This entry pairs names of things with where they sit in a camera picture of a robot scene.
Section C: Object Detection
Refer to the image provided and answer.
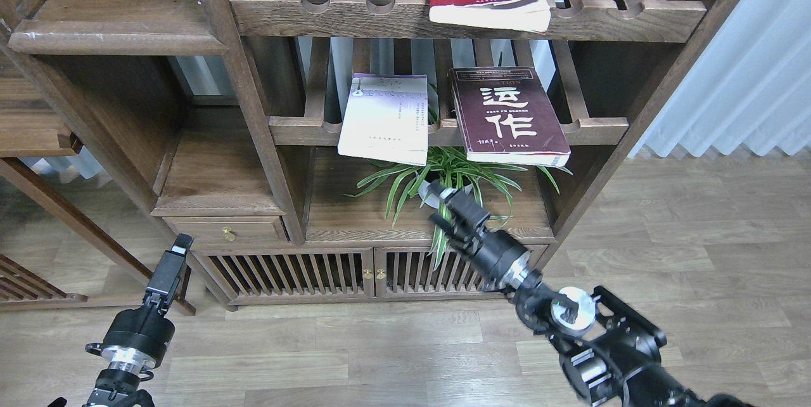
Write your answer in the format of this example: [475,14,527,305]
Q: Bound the white plant pot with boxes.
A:
[418,171,440,209]

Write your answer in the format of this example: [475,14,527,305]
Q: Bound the white pleated curtain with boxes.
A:
[630,0,810,157]

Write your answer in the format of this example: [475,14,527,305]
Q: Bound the wooden side rack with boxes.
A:
[0,58,197,316]

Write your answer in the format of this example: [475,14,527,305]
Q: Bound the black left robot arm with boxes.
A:
[85,233,194,406]

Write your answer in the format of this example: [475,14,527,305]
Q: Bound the maroon book white characters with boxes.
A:
[449,67,571,168]

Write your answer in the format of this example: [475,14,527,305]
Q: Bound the green spider plant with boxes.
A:
[344,84,572,271]

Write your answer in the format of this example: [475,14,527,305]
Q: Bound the white purple book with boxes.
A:
[337,73,428,166]

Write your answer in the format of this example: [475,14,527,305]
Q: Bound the dark wooden bookshelf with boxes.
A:
[2,0,740,309]

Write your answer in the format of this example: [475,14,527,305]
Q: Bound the brass drawer knob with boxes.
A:
[221,227,237,242]

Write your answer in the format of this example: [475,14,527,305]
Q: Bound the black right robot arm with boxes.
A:
[429,181,743,406]

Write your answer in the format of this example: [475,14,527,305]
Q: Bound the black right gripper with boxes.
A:
[428,181,533,294]

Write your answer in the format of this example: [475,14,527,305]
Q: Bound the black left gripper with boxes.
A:
[85,233,194,370]

